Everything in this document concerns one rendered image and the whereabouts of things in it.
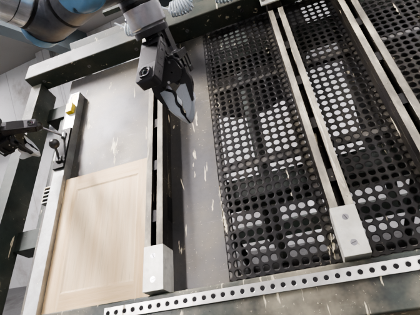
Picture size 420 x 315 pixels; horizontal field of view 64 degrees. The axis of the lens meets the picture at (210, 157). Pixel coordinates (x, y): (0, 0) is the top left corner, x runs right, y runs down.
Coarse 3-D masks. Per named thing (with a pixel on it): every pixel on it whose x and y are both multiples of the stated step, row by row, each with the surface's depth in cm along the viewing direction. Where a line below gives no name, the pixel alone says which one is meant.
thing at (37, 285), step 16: (80, 96) 153; (80, 112) 150; (64, 128) 143; (64, 176) 129; (48, 208) 121; (48, 224) 117; (48, 240) 114; (48, 256) 111; (32, 272) 109; (48, 272) 109; (32, 288) 105; (32, 304) 102
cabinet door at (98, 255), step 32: (64, 192) 126; (96, 192) 121; (128, 192) 116; (64, 224) 118; (96, 224) 113; (128, 224) 109; (64, 256) 110; (96, 256) 107; (128, 256) 103; (64, 288) 104; (96, 288) 100; (128, 288) 97
